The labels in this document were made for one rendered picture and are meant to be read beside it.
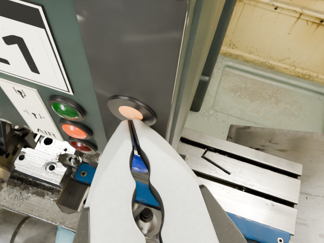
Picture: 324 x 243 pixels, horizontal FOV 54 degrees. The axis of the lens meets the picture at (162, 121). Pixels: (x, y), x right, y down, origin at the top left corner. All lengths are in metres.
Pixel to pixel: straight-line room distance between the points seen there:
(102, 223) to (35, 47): 0.09
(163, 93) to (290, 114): 1.51
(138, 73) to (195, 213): 0.07
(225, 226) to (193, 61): 0.08
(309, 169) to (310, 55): 0.56
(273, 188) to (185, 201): 0.96
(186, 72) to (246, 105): 1.45
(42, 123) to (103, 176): 0.12
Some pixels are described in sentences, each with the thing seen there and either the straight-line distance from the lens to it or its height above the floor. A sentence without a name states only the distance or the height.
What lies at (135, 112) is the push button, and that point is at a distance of 0.18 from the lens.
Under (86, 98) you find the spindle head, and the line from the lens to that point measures 0.20.
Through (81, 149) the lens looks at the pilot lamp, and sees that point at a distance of 0.27.
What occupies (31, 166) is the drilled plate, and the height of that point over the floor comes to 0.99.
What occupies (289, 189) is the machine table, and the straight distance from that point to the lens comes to 1.13.
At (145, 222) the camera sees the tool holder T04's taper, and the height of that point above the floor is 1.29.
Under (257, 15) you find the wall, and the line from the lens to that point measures 1.49.
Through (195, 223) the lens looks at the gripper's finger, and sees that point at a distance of 0.16.
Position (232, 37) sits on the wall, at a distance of 1.60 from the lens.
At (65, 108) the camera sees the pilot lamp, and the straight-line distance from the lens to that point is 0.22.
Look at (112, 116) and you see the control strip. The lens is 0.20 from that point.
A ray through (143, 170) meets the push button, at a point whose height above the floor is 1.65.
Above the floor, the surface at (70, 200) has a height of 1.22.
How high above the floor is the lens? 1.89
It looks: 63 degrees down
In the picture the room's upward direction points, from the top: 7 degrees clockwise
